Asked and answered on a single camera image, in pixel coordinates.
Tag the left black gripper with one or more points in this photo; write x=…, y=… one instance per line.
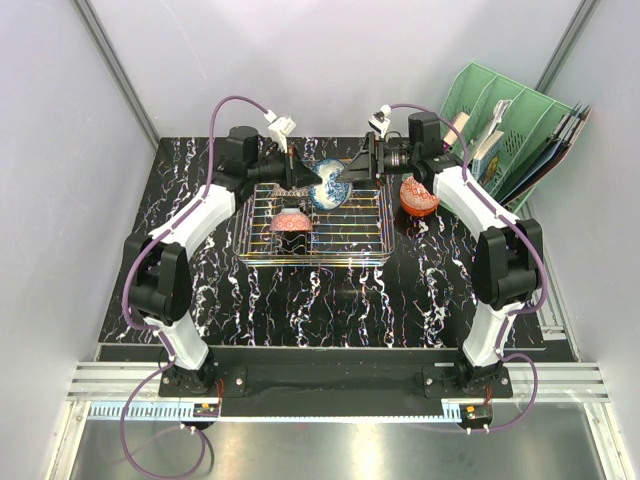
x=296, y=173

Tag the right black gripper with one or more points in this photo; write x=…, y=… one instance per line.
x=363, y=167

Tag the red patterned ceramic bowl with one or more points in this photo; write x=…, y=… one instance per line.
x=279, y=191

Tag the blue orange ceramic bowl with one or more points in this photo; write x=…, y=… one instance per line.
x=330, y=193

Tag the pink floral pattern bowl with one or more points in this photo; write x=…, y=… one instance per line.
x=291, y=220

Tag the blue zigzag pattern bowl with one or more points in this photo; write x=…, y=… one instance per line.
x=416, y=200

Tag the metal wire dish rack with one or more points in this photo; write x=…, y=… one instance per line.
x=358, y=233

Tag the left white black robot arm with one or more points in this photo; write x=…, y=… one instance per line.
x=157, y=291

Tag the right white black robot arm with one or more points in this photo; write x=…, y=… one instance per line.
x=508, y=266

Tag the purple spine book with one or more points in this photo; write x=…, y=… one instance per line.
x=450, y=138

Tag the blue yellow cover book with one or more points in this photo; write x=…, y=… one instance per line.
x=485, y=159

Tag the green plastic file organizer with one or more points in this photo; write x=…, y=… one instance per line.
x=476, y=90

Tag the black marble pattern mat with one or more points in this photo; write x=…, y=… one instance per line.
x=420, y=298

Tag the white crumpled paper item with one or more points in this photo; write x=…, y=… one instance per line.
x=499, y=111

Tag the dark folders stack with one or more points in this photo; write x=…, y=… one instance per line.
x=546, y=147

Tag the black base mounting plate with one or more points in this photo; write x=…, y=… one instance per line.
x=329, y=406

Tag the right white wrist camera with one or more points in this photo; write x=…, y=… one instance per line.
x=379, y=120

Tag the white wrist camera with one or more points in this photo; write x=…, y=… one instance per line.
x=280, y=127
x=379, y=120

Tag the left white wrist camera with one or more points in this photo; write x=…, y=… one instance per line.
x=280, y=127

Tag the aluminium rail frame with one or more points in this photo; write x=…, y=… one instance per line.
x=547, y=382

